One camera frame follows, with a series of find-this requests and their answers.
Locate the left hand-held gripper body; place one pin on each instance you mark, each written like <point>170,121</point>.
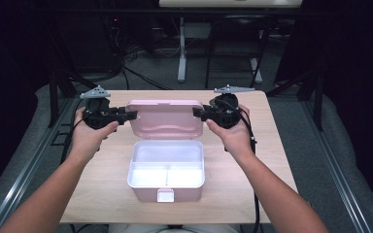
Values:
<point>98,113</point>

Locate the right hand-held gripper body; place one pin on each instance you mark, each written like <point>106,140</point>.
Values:
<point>225,111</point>

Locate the pink box lid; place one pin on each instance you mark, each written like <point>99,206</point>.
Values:
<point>165,119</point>

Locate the white divided tray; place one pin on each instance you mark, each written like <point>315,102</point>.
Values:
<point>165,161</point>

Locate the pink storage box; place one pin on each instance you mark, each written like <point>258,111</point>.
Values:
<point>149,194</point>

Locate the person's right hand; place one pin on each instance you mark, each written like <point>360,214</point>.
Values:
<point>236,136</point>

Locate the person's left hand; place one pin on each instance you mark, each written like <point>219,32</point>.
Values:
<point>89,139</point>

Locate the black metal stand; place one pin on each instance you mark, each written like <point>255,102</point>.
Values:
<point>60,87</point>
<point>314,93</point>

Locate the black chair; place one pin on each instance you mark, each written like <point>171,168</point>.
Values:
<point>236,35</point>

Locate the white desk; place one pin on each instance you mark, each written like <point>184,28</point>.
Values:
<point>230,3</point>

